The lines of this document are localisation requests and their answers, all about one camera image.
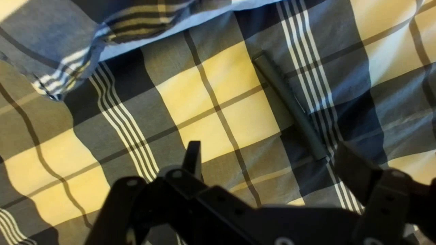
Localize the black remote control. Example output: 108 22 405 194
251 52 331 164

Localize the plaid duvet cover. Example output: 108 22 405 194
0 0 436 245

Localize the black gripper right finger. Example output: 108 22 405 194
333 139 436 245

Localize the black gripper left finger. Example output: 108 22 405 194
85 139 256 245

